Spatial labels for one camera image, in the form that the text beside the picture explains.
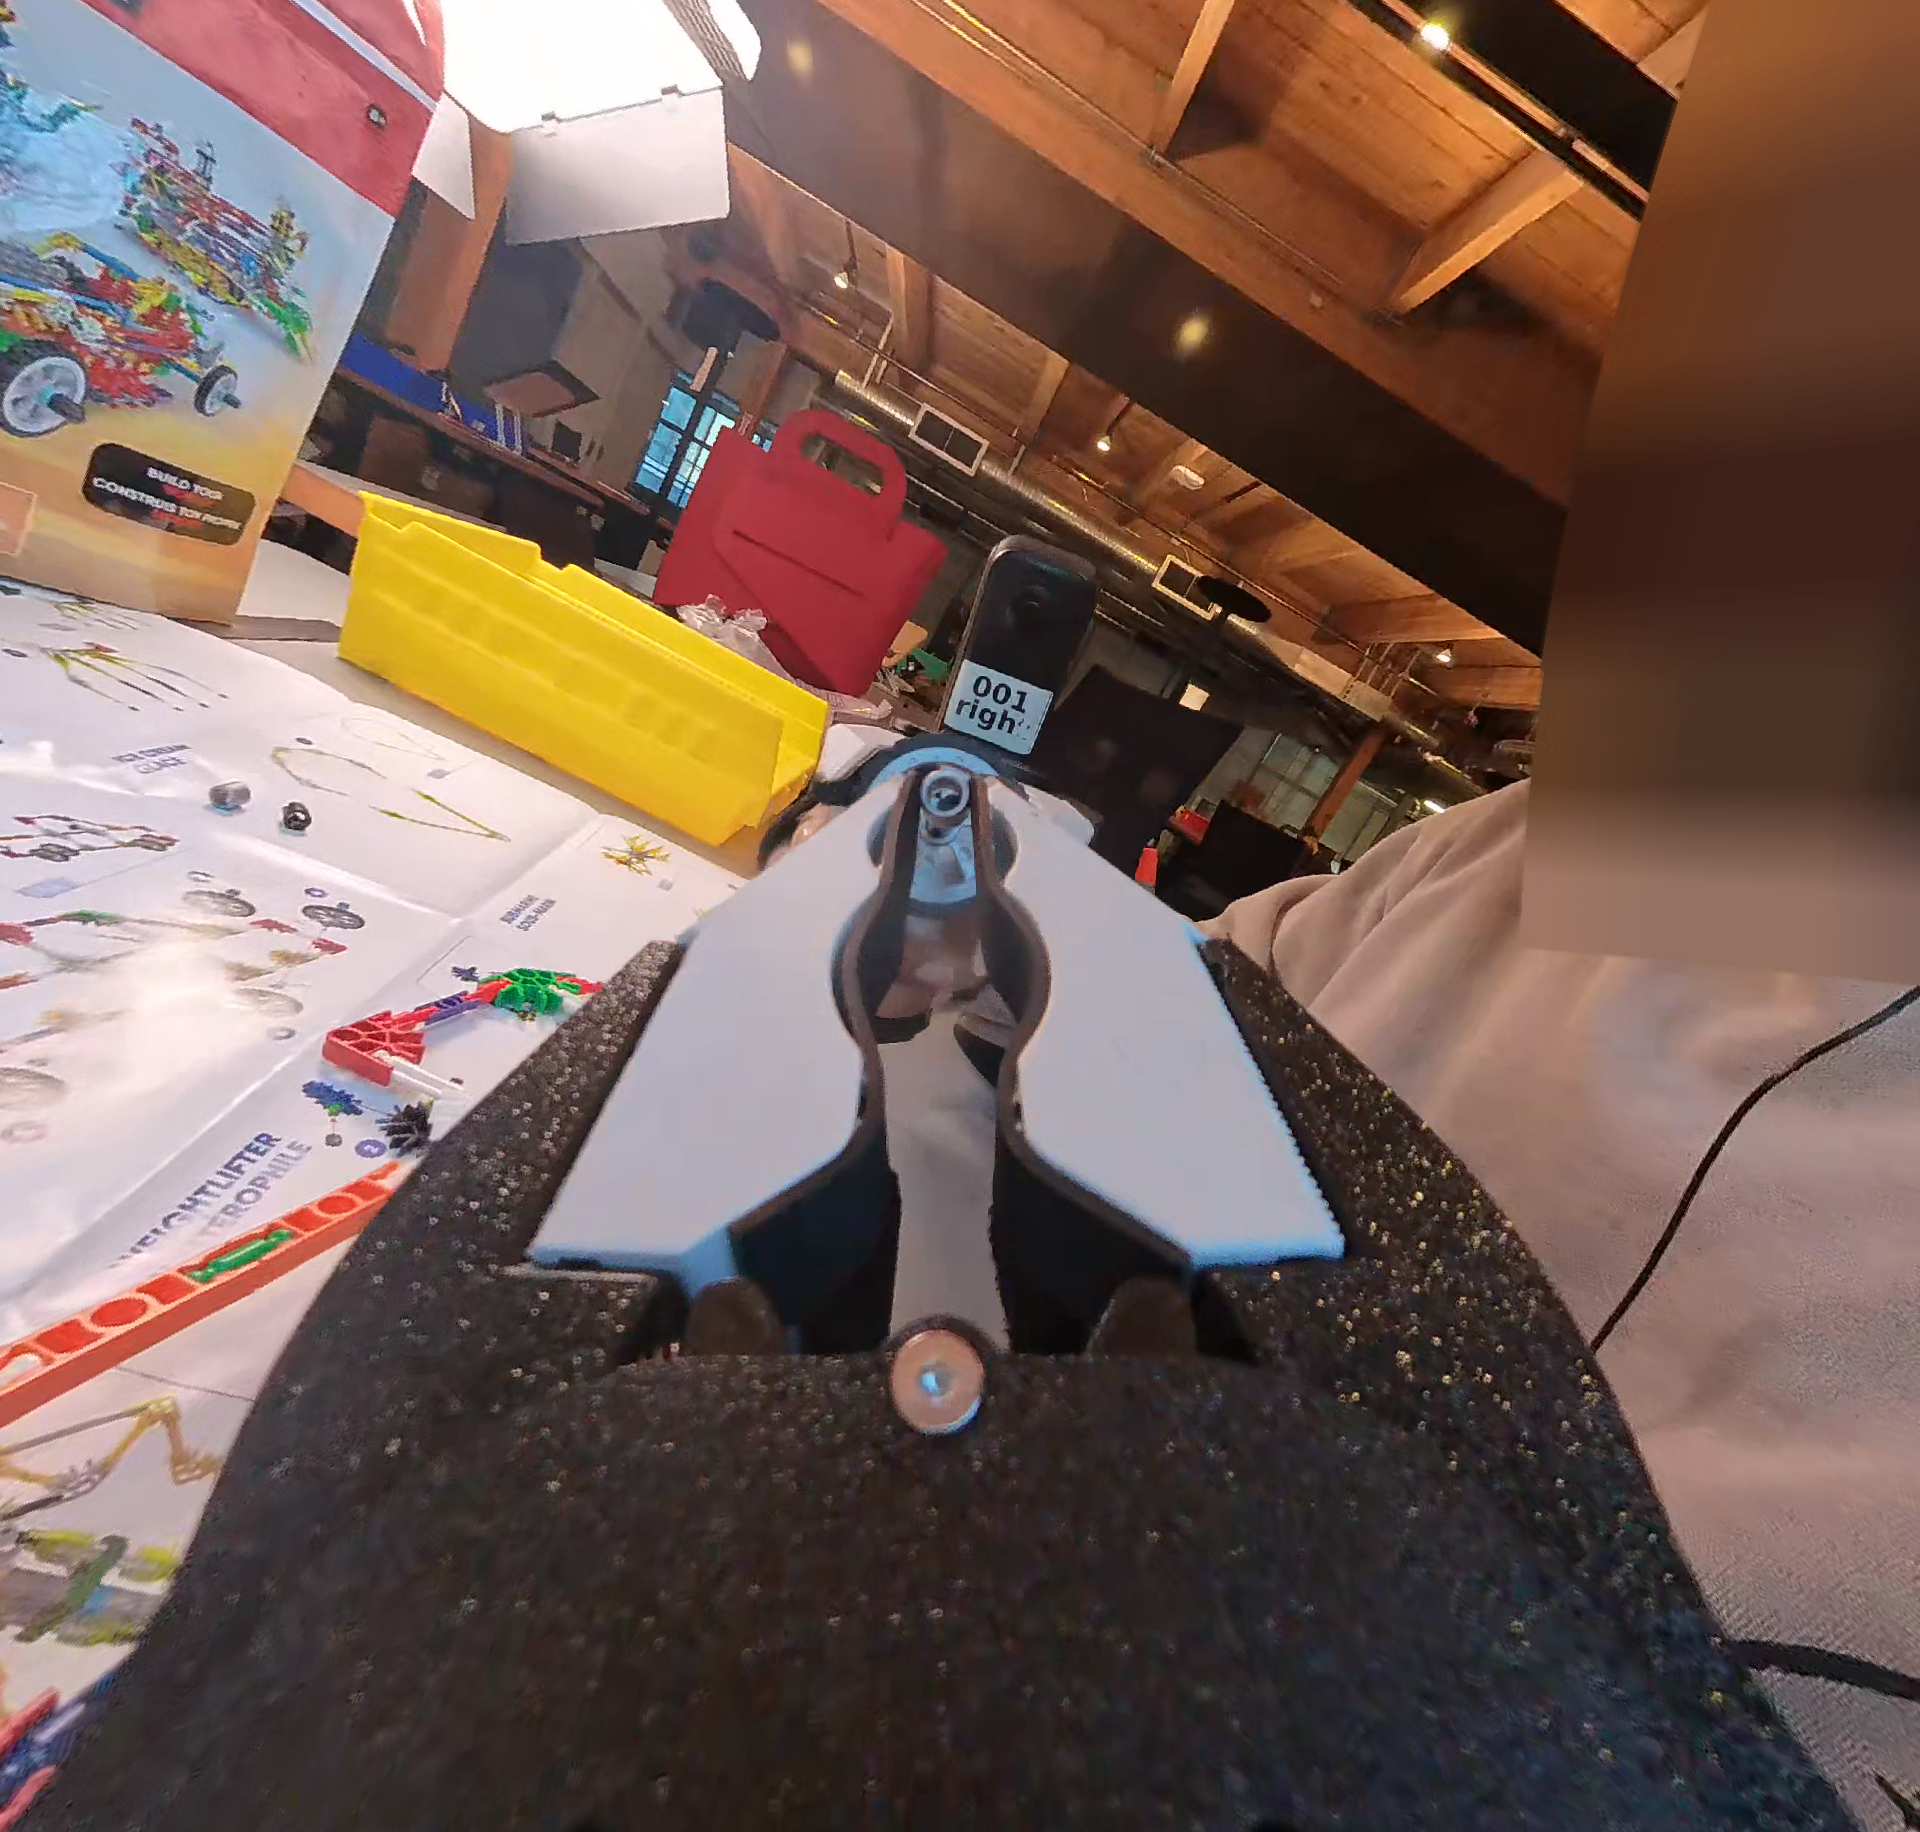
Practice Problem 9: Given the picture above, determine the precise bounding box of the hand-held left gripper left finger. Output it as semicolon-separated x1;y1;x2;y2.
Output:
533;762;938;1348

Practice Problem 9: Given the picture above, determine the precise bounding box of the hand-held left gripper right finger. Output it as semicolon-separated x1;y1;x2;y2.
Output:
956;776;1347;1348

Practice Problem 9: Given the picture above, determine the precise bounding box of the colourful rod and connector model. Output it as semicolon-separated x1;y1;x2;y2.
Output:
321;962;601;1093

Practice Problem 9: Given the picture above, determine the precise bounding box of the red carry case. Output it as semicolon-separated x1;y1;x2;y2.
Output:
656;411;948;702

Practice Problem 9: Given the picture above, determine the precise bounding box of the clear plastic bag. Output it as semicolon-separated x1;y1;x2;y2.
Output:
677;598;800;670

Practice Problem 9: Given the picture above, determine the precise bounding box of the yellow plastic bin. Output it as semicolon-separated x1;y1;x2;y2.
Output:
340;492;832;850

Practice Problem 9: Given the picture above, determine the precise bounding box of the white instruction sheet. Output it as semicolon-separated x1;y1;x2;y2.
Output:
0;567;753;1832

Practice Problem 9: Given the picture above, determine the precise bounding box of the white light panel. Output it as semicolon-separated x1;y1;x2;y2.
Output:
355;0;767;245

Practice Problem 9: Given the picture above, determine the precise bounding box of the blue crate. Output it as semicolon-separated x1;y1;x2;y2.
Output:
338;333;459;411

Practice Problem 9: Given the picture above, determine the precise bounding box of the colourful cardboard toy box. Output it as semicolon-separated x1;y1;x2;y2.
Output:
0;0;445;628

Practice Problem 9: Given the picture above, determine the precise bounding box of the thin black cable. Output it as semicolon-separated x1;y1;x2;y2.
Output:
1584;984;1920;1360

